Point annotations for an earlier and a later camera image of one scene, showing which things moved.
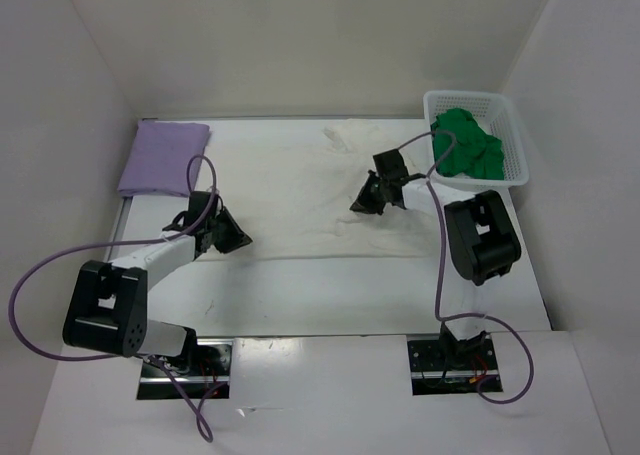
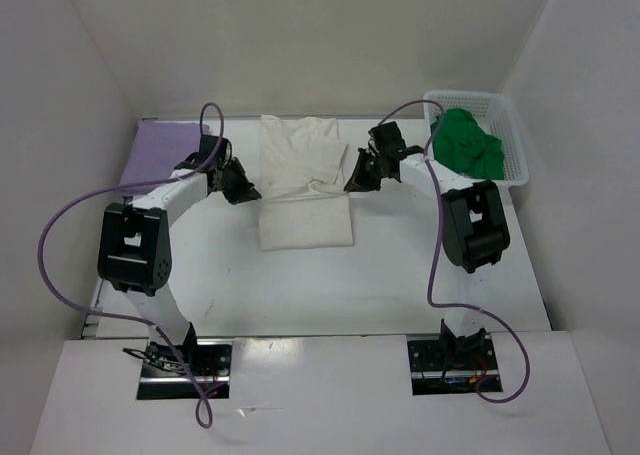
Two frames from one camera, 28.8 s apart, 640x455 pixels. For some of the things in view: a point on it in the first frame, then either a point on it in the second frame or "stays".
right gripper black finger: x=371 y=198 to x=367 y=174
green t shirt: x=462 y=147 stays
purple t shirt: x=163 y=158 stays
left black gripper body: x=212 y=226 to x=223 y=168
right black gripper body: x=384 y=183 to x=380 y=157
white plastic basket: x=494 y=113 stays
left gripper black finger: x=228 y=234 to x=238 y=187
